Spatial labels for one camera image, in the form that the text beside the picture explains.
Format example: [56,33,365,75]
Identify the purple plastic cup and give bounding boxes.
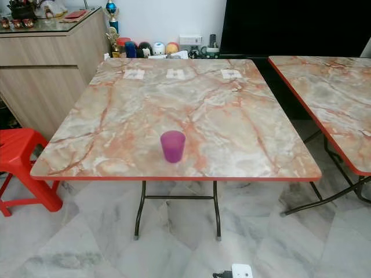
[160,130,186,163]

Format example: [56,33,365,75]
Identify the red plastic stool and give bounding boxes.
[0,129,63,217]

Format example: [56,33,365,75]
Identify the light wooden cabinet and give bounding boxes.
[0,9,111,140]

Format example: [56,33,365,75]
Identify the dark ornament figurine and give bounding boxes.
[9,0,38,21]

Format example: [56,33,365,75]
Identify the white ornament figurine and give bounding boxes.
[38,0,68,19]

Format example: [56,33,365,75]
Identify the flat red box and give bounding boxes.
[64,10,89,21]

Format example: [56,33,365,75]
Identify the white paper label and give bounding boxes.
[221,69,243,79]
[123,69,146,80]
[166,69,187,79]

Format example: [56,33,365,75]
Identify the small gold trophy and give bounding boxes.
[106,28,121,58]

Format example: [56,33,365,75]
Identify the red-lidded jar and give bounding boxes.
[116,37,132,57]

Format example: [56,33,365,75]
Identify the blue jar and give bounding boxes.
[125,42,138,58]

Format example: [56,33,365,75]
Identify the black round toy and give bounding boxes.
[137,42,152,58]

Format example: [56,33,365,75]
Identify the blue trophy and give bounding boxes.
[104,0,119,34]

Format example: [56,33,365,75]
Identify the marble pattern folding table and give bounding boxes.
[268,56,371,216]
[30,58,323,241]

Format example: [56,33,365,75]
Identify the white round toy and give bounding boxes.
[152,42,166,57]

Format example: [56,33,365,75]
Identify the white loose papers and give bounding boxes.
[148,50,189,60]

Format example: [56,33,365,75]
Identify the orange yellow round toy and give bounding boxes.
[165,41,180,56]

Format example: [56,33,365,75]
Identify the green white toy car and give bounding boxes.
[200,46,221,58]

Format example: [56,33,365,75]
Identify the white wall socket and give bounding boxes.
[179,36,202,46]

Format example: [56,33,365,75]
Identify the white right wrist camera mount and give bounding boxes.
[232,264,253,278]

